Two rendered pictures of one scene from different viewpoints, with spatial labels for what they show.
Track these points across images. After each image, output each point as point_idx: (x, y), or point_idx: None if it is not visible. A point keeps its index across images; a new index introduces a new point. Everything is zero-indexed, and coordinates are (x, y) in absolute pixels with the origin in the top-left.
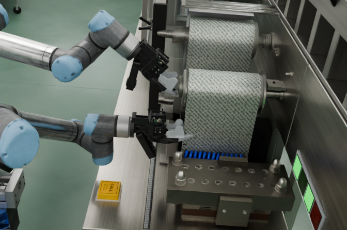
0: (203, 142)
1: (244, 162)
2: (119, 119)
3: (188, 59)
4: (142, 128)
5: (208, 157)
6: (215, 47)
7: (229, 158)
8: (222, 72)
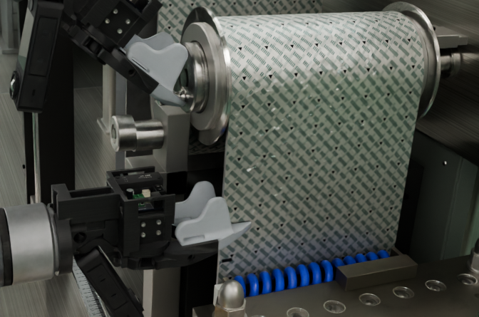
0: (279, 239)
1: (409, 266)
2: (13, 216)
3: (163, 18)
4: (95, 234)
5: (306, 281)
6: None
7: (365, 266)
8: (304, 14)
